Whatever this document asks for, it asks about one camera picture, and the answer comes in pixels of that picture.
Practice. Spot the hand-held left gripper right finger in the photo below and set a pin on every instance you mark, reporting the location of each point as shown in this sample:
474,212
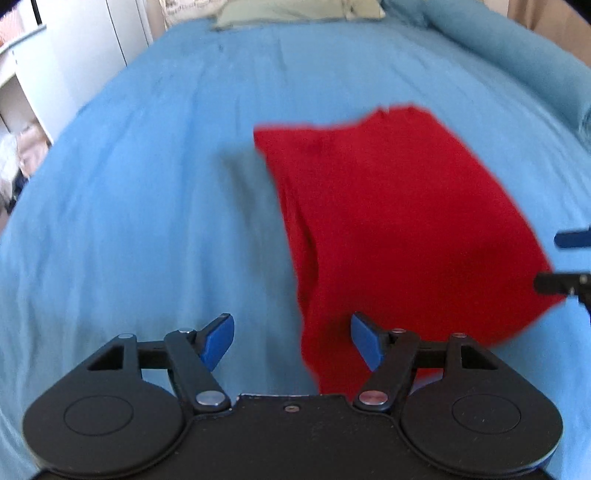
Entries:
367,341

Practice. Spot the white desk shelf unit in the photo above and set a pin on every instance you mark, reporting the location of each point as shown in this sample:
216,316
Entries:
21,87

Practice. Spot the red knit sweater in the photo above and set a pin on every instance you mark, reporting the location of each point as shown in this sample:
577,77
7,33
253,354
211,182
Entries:
397,221

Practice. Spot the beige curtain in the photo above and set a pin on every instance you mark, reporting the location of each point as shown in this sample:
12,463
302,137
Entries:
549,23

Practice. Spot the green pillow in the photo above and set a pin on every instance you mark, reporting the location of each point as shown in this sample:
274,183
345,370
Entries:
295,13

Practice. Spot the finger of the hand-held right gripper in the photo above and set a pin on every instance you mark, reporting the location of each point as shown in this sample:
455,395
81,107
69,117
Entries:
561,282
572,238

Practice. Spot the folded blue duvet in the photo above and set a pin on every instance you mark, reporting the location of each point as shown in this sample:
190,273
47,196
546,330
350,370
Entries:
508,60

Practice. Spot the white wardrobe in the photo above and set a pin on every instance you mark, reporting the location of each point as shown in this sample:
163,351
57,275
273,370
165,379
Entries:
87,50

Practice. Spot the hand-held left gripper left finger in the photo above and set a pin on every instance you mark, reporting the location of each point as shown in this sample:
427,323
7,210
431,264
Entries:
217,341

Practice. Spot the patterned white pillow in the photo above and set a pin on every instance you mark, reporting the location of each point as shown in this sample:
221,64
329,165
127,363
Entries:
184,11

